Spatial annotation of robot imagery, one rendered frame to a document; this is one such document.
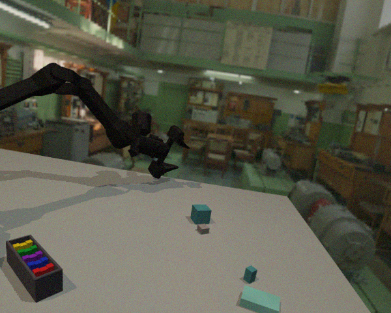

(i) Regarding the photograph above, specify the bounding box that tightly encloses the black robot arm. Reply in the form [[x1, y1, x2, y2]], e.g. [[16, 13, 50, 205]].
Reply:
[[0, 63, 163, 157]]

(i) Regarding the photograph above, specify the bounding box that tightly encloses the small brown block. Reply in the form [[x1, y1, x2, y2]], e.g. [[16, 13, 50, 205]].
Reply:
[[197, 224, 210, 235]]

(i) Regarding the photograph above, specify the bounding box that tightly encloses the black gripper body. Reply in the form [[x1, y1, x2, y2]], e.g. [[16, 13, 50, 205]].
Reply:
[[148, 125, 184, 179]]

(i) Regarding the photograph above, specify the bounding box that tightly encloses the small teal block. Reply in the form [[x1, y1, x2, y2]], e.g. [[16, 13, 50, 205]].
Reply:
[[243, 266, 257, 284]]

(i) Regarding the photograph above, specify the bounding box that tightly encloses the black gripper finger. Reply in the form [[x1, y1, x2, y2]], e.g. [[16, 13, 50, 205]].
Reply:
[[178, 138, 190, 149], [162, 162, 179, 175]]

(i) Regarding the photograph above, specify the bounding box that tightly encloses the red fuse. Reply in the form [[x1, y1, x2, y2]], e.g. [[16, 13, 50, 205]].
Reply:
[[33, 263, 54, 277]]

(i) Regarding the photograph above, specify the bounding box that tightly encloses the pale green flat block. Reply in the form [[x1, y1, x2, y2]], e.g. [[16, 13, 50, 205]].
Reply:
[[239, 285, 280, 313]]

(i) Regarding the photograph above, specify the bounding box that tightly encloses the teal cube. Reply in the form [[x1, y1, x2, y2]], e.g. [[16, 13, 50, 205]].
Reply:
[[190, 205, 212, 224]]

